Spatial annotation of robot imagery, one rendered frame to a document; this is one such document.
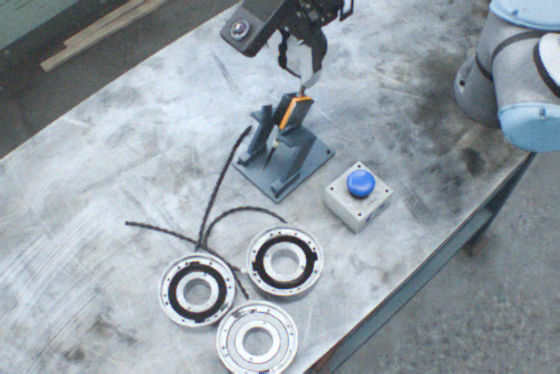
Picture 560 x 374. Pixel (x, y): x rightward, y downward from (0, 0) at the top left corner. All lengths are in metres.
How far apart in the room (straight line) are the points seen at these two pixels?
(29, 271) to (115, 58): 1.45
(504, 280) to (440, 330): 0.26
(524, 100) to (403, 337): 1.00
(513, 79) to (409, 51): 0.32
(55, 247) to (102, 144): 0.19
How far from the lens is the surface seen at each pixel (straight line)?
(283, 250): 0.78
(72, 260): 0.87
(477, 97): 0.95
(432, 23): 1.11
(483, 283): 1.73
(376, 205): 0.80
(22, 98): 2.26
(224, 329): 0.74
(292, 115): 0.78
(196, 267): 0.78
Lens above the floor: 1.54
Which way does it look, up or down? 60 degrees down
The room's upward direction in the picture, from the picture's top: 3 degrees counter-clockwise
